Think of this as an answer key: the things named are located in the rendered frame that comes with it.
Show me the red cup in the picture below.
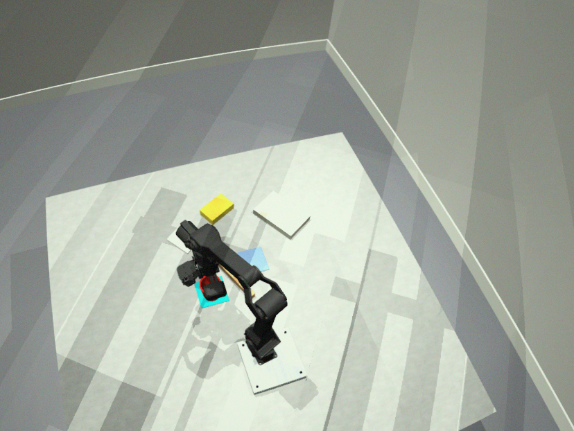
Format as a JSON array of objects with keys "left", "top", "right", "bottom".
[{"left": 199, "top": 276, "right": 221, "bottom": 298}]

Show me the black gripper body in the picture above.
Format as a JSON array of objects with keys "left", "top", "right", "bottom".
[{"left": 197, "top": 261, "right": 227, "bottom": 301}]

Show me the tan wooden plank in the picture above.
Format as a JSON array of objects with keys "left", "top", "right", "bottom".
[{"left": 218, "top": 264, "right": 255, "bottom": 298}]

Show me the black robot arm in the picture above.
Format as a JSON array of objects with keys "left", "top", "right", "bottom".
[{"left": 175, "top": 220, "right": 288, "bottom": 366}]

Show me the yellow flat block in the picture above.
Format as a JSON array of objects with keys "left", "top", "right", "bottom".
[{"left": 200, "top": 193, "right": 234, "bottom": 225}]

